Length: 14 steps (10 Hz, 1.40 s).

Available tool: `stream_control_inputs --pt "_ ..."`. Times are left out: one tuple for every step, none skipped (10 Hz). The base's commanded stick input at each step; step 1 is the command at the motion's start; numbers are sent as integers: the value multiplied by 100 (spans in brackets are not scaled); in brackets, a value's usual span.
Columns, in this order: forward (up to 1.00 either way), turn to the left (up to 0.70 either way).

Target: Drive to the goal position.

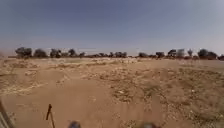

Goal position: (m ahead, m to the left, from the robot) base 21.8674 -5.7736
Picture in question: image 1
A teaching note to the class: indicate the row of trees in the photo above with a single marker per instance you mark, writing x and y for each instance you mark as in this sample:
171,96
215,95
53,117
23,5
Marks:
40,53

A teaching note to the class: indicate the brown bare dirt ground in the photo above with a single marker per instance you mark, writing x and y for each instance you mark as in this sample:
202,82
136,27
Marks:
86,96

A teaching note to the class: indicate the robot's own part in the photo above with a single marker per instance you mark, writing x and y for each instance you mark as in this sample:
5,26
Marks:
74,125
147,125

